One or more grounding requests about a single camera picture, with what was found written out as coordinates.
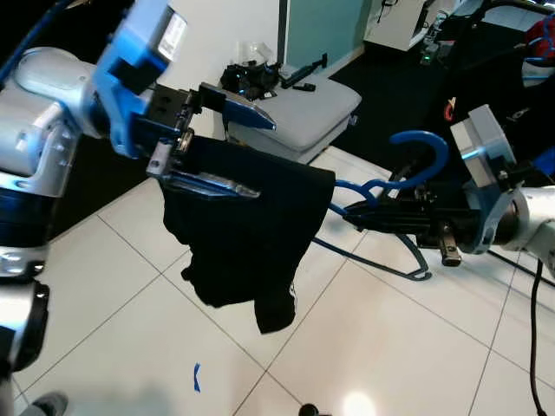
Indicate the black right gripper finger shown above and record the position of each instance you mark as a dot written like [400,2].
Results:
[399,229]
[390,211]

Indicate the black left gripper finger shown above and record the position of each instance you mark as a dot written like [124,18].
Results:
[212,182]
[243,108]

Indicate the black printed garment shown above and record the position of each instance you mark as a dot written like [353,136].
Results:
[243,243]

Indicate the blue plastic hanger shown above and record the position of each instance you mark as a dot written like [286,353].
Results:
[438,147]

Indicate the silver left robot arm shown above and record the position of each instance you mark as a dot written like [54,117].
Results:
[43,113]

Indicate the grey cushioned ottoman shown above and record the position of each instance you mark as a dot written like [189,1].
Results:
[312,113]

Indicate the white cabinet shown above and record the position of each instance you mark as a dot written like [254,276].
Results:
[399,22]

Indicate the robot right leg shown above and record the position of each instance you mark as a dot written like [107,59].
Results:
[309,410]

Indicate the robot leg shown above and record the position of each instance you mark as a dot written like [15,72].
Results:
[48,406]
[309,410]

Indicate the robot left leg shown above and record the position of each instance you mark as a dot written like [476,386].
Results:
[48,406]

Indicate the black camera device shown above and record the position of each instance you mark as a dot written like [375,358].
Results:
[247,80]

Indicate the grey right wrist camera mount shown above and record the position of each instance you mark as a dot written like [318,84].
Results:
[477,139]

